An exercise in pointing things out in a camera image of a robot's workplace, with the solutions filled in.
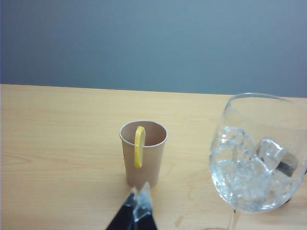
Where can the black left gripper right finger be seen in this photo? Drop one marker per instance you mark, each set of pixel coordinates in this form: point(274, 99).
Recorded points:
point(146, 215)

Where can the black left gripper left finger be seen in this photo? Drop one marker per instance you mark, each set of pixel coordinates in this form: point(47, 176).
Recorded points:
point(124, 215)

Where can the clear ice cube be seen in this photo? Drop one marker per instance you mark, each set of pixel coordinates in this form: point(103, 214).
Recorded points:
point(254, 191)
point(230, 175)
point(271, 153)
point(233, 136)

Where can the brown paper cup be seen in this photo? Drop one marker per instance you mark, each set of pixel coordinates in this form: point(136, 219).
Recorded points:
point(146, 167)

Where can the yellow lemon slice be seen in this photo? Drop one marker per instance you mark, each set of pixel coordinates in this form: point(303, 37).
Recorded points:
point(139, 148)

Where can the clear wine glass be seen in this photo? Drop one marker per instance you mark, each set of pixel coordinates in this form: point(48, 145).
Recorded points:
point(216, 155)

